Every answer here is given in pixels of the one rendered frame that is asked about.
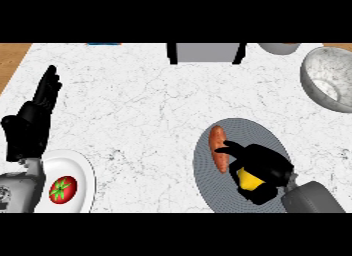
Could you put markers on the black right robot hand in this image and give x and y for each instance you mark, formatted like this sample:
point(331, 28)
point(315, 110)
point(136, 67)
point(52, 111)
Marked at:
point(262, 163)

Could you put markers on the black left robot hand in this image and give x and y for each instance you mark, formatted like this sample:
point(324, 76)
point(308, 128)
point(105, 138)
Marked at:
point(30, 126)

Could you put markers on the yellow lemon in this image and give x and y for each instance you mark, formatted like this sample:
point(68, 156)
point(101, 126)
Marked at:
point(248, 180)

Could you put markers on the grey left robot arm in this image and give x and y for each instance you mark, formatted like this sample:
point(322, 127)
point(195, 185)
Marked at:
point(14, 188)

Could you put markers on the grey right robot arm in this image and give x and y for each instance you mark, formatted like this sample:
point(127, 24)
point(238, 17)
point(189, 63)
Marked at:
point(309, 198)

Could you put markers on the grey round placemat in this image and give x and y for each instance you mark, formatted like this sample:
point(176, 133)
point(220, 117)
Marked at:
point(217, 186)

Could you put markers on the grey marbled bowl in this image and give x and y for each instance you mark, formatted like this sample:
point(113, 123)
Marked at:
point(334, 78)

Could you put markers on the orange sausage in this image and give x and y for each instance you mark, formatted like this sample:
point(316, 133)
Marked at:
point(217, 148)

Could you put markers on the white plate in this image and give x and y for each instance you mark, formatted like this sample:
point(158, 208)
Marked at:
point(77, 180)

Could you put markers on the red tomato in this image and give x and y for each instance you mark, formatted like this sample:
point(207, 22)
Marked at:
point(62, 189)

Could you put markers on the grey appliance with black frame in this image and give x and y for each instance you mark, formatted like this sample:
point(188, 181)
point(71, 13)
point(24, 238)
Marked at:
point(206, 52)

